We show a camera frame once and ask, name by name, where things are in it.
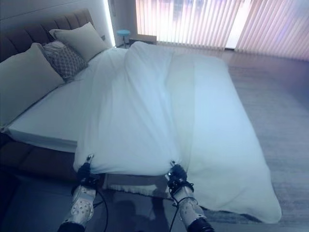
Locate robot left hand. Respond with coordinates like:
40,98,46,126
77,154,95,180

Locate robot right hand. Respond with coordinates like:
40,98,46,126
168,159,187,181

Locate white duvet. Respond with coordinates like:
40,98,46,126
72,41,282,224

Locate white mattress with sheet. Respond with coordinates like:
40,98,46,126
5,47,126,153

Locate large beige pillow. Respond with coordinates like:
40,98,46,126
0,42,66,127
48,21,110,62

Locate grey patterned cushion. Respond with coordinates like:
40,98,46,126
42,40,89,82

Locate blue round stool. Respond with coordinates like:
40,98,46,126
116,29,131,48

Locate brown upholstered headboard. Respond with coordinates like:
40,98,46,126
0,8,95,64

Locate vertical window blinds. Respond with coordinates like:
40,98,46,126
135,0,309,58

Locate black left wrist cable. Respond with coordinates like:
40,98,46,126
91,186,109,232

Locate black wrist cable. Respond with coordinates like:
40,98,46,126
166,193,181,232
91,186,109,232

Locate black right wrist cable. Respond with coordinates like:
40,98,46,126
166,193,181,232

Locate brown bed frame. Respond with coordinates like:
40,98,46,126
0,132,81,182

